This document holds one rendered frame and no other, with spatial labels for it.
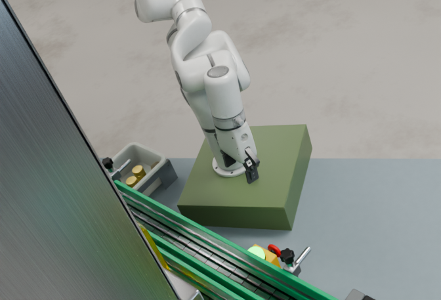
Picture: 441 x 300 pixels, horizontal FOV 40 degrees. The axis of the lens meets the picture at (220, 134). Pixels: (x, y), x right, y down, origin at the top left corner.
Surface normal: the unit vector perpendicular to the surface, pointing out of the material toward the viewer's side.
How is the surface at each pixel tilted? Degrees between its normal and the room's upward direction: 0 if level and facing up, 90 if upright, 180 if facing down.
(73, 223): 90
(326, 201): 0
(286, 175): 2
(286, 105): 0
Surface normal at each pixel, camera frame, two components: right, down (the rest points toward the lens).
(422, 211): -0.29, -0.72
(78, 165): 0.72, 0.28
